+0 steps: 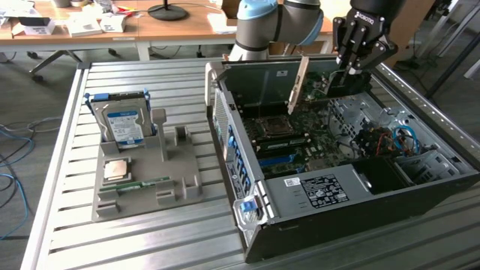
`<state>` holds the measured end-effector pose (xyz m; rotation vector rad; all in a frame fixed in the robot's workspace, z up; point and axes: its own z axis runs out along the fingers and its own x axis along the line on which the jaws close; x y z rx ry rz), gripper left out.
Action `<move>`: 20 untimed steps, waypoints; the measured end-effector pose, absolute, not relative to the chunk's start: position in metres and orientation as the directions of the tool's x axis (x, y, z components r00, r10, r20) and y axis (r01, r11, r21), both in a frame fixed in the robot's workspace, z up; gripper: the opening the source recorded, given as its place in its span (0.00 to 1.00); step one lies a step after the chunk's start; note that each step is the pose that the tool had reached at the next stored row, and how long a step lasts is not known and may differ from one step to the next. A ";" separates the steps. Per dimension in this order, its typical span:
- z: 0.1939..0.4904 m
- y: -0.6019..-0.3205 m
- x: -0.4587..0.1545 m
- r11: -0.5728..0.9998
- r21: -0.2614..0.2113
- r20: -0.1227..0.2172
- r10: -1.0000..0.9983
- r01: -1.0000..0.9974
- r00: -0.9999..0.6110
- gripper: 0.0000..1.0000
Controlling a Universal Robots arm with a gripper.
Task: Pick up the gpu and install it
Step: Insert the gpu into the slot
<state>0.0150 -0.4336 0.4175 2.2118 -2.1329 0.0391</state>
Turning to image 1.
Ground grey power supply unit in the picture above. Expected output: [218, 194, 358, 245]
[263, 164, 373, 219]

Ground flat white box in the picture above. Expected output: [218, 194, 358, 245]
[65, 17, 103, 38]

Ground blue data wire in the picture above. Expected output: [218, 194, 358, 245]
[391, 125, 421, 156]

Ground red yellow packet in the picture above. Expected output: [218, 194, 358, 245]
[111, 4, 146, 17]

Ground grey floor cable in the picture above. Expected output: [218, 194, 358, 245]
[0, 116, 62, 134]

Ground red wire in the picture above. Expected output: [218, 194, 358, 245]
[377, 133, 398, 156]

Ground white paper stack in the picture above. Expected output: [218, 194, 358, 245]
[206, 12, 237, 35]

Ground graphics card with metal bracket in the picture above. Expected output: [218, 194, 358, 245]
[286, 55, 373, 115]

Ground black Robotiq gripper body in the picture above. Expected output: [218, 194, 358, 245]
[345, 0, 407, 36]

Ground grey printed parts rack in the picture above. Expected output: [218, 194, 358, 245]
[91, 108, 205, 223]

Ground blue expansion slot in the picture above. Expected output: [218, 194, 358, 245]
[257, 155, 297, 167]

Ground white box with black lid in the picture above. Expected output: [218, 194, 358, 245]
[17, 16, 55, 36]

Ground blue floor cable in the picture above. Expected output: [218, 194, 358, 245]
[0, 173, 30, 240]
[0, 128, 34, 167]

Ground open black PC case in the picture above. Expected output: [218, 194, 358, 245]
[203, 51, 480, 264]

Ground metal disk bay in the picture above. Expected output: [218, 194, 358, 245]
[393, 150, 461, 185]

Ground hard disk in blue caddy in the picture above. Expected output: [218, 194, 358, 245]
[82, 88, 157, 150]

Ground upright white printed box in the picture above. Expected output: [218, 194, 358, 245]
[98, 13, 127, 33]

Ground silver CPU chip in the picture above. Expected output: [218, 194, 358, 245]
[102, 160, 130, 181]

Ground perforated metal drive cage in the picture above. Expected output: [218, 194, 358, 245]
[327, 95, 389, 141]

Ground installed green RAM stick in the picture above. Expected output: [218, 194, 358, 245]
[259, 138, 306, 150]

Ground black round stand base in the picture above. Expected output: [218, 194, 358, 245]
[146, 0, 190, 22]

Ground loose white papers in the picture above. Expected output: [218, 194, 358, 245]
[0, 7, 42, 26]

